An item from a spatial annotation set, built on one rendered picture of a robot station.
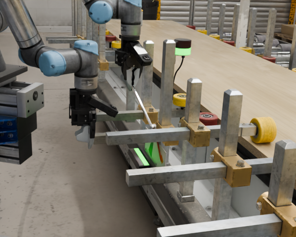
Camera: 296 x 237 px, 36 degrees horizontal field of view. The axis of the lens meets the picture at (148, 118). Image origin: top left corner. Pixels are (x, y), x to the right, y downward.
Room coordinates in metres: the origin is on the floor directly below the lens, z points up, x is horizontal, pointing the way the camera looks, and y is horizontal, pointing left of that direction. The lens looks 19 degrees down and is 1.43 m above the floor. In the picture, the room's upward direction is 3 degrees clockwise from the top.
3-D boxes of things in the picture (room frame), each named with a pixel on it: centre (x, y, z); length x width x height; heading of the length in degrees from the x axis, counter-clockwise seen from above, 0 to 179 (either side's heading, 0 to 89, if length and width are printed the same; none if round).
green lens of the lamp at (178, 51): (1.56, -0.11, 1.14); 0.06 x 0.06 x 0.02
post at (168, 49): (1.55, -0.06, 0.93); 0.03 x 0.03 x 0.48; 17
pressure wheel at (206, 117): (1.55, -0.21, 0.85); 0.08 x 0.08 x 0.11
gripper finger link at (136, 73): (1.73, 0.07, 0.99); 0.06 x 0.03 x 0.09; 37
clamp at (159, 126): (1.53, -0.07, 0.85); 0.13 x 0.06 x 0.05; 17
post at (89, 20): (3.23, 0.44, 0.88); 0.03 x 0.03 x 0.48; 17
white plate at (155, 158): (1.57, -0.03, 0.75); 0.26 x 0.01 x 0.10; 17
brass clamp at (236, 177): (1.05, -0.21, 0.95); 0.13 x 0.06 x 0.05; 17
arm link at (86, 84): (1.43, 0.21, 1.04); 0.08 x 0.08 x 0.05
